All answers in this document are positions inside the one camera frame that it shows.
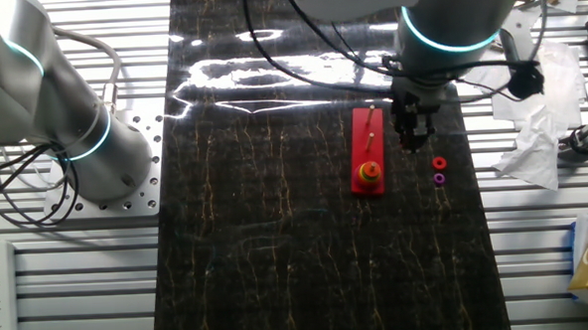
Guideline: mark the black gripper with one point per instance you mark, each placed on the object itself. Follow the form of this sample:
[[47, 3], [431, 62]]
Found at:
[[415, 92]]

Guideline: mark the blue white tissue pack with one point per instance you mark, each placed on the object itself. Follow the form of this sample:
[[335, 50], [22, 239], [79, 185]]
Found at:
[[582, 232]]

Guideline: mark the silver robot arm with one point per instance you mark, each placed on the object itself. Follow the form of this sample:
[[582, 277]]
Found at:
[[22, 97]]

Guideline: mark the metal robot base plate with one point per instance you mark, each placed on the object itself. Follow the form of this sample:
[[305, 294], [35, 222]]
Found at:
[[148, 191]]

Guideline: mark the black marble pattern mat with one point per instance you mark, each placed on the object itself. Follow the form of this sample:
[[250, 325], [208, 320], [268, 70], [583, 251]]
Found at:
[[277, 235]]

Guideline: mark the crumpled white paper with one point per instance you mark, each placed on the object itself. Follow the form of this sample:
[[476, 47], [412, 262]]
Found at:
[[558, 74], [532, 154]]

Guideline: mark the red Hanoi base with pegs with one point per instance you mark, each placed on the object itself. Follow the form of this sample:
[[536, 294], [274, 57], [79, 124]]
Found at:
[[367, 132]]

